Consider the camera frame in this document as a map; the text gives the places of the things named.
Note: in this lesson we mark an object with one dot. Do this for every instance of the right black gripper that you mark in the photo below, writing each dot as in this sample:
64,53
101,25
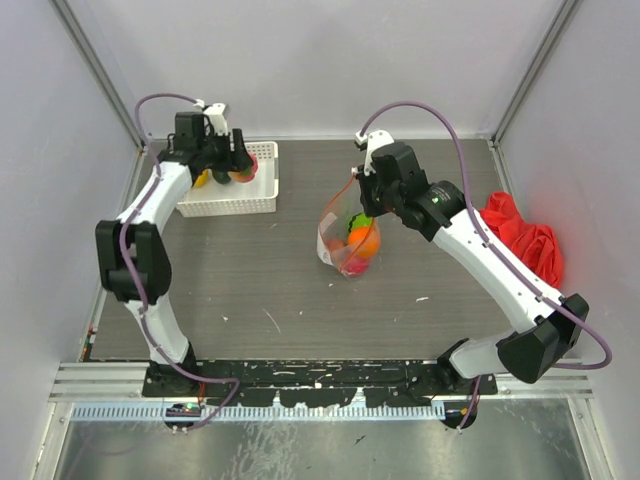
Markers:
364,181

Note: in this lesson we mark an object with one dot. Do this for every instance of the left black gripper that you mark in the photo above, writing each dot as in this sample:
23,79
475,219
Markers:
237,159

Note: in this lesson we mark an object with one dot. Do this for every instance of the pink yellow peach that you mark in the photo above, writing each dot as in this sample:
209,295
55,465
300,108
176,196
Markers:
248,174

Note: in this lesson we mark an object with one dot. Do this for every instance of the green toy watermelon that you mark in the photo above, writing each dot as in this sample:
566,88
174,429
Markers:
357,221

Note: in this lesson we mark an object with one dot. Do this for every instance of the orange fruit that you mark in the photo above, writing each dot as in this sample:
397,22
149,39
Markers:
365,242

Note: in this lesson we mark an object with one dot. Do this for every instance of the clear zip top bag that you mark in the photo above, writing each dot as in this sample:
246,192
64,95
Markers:
333,224

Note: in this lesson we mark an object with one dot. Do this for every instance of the red apple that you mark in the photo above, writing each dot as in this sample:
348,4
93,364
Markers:
355,267

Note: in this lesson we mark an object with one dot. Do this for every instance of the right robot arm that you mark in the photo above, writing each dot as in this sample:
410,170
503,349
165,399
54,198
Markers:
542,332

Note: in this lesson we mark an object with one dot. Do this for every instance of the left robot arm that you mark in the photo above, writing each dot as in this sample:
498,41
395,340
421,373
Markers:
133,261

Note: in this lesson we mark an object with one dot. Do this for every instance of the dark green avocado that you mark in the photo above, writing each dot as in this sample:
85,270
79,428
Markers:
220,177

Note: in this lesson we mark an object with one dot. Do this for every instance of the yellow lemon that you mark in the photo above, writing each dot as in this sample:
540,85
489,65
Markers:
202,179

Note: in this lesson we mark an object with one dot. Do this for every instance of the white plastic basket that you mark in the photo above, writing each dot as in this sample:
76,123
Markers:
255,197

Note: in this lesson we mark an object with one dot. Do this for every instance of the red cloth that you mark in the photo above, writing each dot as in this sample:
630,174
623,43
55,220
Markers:
535,245

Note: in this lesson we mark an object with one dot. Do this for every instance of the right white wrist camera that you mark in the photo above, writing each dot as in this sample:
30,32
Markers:
370,143

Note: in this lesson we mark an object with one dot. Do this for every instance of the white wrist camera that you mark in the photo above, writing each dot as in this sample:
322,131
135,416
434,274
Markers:
370,143
216,123

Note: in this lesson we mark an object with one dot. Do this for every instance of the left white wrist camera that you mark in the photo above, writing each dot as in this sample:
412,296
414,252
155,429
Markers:
216,123

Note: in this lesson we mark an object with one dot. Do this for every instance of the left aluminium frame post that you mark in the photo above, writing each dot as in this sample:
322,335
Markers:
96,67

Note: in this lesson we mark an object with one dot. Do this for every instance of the aluminium frame post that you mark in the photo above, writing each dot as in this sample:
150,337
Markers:
551,38
96,67

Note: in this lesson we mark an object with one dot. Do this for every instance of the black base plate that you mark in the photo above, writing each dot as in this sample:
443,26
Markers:
317,384

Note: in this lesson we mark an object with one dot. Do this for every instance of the right aluminium frame post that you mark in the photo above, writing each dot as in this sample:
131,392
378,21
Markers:
551,38

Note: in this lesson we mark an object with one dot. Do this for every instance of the white slotted cable duct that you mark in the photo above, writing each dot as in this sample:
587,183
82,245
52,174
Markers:
179,411

